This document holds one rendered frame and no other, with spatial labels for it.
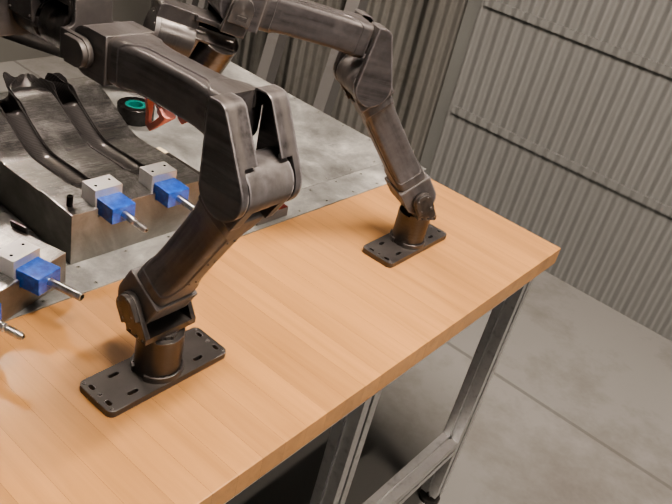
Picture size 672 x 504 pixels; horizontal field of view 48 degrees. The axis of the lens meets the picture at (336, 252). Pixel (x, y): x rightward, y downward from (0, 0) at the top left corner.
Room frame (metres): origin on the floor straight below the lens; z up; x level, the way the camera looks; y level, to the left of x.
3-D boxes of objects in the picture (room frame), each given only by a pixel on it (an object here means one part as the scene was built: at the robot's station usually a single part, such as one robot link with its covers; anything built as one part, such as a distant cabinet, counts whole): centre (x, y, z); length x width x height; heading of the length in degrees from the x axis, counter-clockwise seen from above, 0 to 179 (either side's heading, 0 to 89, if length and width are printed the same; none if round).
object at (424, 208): (1.26, -0.12, 0.90); 0.09 x 0.06 x 0.06; 31
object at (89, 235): (1.19, 0.53, 0.87); 0.50 x 0.26 x 0.14; 56
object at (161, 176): (1.08, 0.28, 0.89); 0.13 x 0.05 x 0.05; 55
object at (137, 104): (1.51, 0.50, 0.82); 0.08 x 0.08 x 0.04
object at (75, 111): (1.17, 0.52, 0.92); 0.35 x 0.16 x 0.09; 56
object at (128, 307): (0.76, 0.21, 0.90); 0.09 x 0.06 x 0.06; 147
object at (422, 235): (1.27, -0.13, 0.84); 0.20 x 0.07 x 0.08; 147
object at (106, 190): (0.99, 0.34, 0.89); 0.13 x 0.05 x 0.05; 57
